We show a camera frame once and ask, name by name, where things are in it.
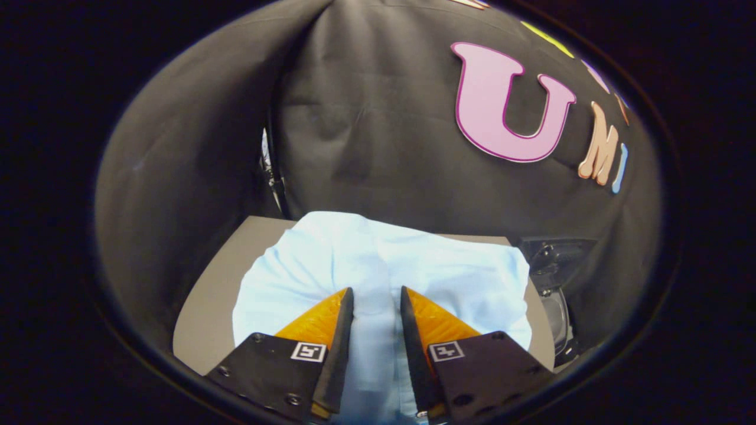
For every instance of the beige cabinet with dark frame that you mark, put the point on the beige cabinet with dark frame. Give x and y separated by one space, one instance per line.
207 319

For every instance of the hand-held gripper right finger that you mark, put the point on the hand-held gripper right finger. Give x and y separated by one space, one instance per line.
413 366

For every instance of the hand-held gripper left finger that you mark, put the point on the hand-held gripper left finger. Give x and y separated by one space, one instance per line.
339 354

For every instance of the black backdrop cloth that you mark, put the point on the black backdrop cloth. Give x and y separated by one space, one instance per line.
366 118

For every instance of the light blue shirt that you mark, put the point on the light blue shirt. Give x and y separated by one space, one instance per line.
307 265

